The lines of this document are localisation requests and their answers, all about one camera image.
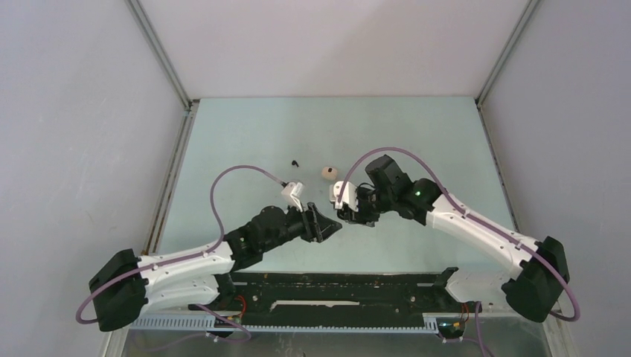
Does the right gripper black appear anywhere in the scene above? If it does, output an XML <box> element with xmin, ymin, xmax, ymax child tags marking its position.
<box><xmin>345</xmin><ymin>186</ymin><xmax>395</xmax><ymax>227</ymax></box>

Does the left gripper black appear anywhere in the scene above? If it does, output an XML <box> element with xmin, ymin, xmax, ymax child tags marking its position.
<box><xmin>261</xmin><ymin>199</ymin><xmax>341</xmax><ymax>252</ymax></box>

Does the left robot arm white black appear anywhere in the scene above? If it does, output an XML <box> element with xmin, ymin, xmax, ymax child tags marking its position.
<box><xmin>89</xmin><ymin>202</ymin><xmax>342</xmax><ymax>332</ymax></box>

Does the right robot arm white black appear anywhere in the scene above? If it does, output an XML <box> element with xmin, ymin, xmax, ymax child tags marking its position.
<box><xmin>329</xmin><ymin>155</ymin><xmax>570</xmax><ymax>323</ymax></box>

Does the beige earbud charging case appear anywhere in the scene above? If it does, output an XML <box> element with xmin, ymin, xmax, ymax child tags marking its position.
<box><xmin>321</xmin><ymin>167</ymin><xmax>338</xmax><ymax>181</ymax></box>

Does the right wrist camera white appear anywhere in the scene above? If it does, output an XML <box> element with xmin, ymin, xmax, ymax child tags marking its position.
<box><xmin>329</xmin><ymin>181</ymin><xmax>359</xmax><ymax>212</ymax></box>

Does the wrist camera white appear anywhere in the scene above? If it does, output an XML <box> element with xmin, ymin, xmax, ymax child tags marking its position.
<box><xmin>329</xmin><ymin>181</ymin><xmax>359</xmax><ymax>212</ymax></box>
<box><xmin>281</xmin><ymin>181</ymin><xmax>304</xmax><ymax>212</ymax></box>

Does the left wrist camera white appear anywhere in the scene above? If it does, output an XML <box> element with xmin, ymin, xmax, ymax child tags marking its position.
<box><xmin>281</xmin><ymin>181</ymin><xmax>304</xmax><ymax>212</ymax></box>

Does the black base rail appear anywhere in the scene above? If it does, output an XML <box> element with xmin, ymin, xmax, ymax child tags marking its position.
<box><xmin>207</xmin><ymin>268</ymin><xmax>475</xmax><ymax>327</ymax></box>

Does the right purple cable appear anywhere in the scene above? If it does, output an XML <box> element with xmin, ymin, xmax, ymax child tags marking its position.
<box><xmin>336</xmin><ymin>147</ymin><xmax>582</xmax><ymax>357</ymax></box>

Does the purple cable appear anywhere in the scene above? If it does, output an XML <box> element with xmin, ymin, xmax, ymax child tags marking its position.
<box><xmin>75</xmin><ymin>164</ymin><xmax>289</xmax><ymax>325</ymax></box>
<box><xmin>336</xmin><ymin>147</ymin><xmax>582</xmax><ymax>357</ymax></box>

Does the left aluminium frame post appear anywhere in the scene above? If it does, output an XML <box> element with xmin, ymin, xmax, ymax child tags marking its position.
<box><xmin>125</xmin><ymin>0</ymin><xmax>193</xmax><ymax>111</ymax></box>

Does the aluminium frame post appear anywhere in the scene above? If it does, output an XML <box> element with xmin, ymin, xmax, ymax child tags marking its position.
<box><xmin>125</xmin><ymin>0</ymin><xmax>193</xmax><ymax>111</ymax></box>
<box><xmin>475</xmin><ymin>0</ymin><xmax>542</xmax><ymax>110</ymax></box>

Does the white slotted cable duct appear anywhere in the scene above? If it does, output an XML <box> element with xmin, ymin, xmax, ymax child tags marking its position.
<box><xmin>129</xmin><ymin>314</ymin><xmax>438</xmax><ymax>334</ymax></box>

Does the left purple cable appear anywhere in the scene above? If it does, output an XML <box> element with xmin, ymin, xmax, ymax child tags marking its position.
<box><xmin>75</xmin><ymin>164</ymin><xmax>289</xmax><ymax>325</ymax></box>

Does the right aluminium frame post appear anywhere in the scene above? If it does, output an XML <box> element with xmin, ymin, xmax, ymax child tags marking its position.
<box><xmin>475</xmin><ymin>0</ymin><xmax>542</xmax><ymax>110</ymax></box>

